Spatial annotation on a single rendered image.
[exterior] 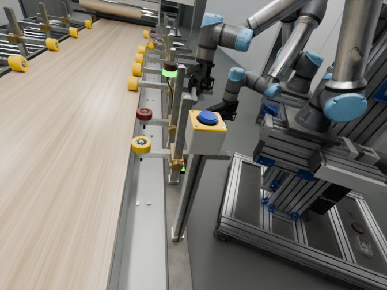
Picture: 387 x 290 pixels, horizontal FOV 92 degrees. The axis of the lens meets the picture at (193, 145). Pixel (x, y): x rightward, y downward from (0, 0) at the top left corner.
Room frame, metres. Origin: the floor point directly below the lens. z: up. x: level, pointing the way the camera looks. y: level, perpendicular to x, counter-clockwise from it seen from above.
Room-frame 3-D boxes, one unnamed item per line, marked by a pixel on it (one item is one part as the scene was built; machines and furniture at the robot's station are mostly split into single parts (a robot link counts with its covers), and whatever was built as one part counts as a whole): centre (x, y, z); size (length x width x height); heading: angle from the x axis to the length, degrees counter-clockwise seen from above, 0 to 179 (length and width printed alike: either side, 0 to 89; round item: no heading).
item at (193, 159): (0.34, -0.02, 0.92); 0.05 x 0.04 x 0.45; 16
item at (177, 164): (0.61, 0.06, 0.84); 0.13 x 0.06 x 0.05; 16
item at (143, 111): (0.82, 0.29, 0.85); 0.08 x 0.08 x 0.11
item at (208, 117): (0.34, -0.02, 1.22); 0.04 x 0.04 x 0.02
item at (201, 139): (0.34, -0.02, 1.18); 0.07 x 0.07 x 0.08; 16
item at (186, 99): (0.59, 0.06, 0.91); 0.03 x 0.03 x 0.48; 16
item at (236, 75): (0.95, -0.13, 1.12); 0.09 x 0.08 x 0.11; 142
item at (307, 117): (0.84, -0.52, 1.09); 0.15 x 0.15 x 0.10
